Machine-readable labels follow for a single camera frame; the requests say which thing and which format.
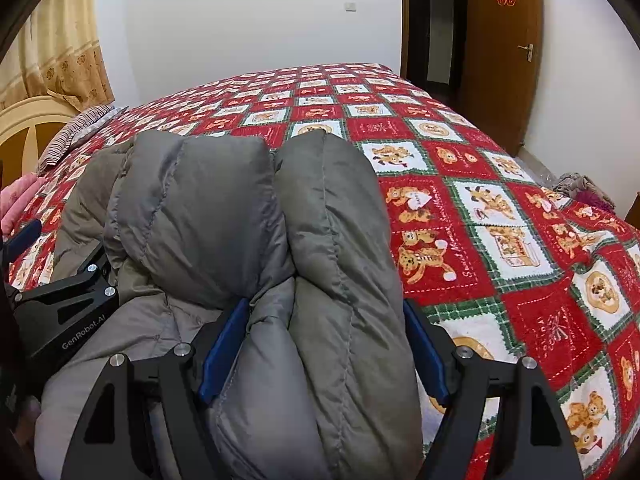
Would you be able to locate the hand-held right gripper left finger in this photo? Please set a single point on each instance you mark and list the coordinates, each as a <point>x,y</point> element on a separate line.
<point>222,350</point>

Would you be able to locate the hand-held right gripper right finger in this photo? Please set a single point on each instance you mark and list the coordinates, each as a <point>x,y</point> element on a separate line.
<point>427,355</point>

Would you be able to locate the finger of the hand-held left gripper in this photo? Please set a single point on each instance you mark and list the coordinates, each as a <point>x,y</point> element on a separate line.
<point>25,240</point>
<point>87,272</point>

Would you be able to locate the grey puffer jacket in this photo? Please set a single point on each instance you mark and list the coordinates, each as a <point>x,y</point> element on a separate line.
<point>240,260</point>

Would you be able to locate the pink blanket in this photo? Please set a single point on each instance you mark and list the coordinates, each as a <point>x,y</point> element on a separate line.
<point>17,200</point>

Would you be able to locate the cream wooden headboard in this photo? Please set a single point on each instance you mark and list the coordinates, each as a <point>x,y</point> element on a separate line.
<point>25,130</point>

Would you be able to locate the striped pillow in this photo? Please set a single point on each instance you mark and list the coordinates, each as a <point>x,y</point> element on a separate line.
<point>75,132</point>

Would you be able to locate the red bear-print bedspread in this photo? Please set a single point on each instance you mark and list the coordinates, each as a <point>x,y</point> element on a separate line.
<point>500,240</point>

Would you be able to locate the beige patterned curtain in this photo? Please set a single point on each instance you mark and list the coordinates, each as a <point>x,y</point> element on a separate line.
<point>65,35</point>

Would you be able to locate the crumpled cloth pile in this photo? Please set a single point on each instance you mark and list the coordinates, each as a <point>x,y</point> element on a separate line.
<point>582,190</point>

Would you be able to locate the brown wooden door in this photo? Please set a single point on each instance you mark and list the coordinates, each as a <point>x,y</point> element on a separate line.
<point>505,70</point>

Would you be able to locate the dark wooden door frame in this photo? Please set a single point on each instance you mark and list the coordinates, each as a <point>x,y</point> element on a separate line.
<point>430,25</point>

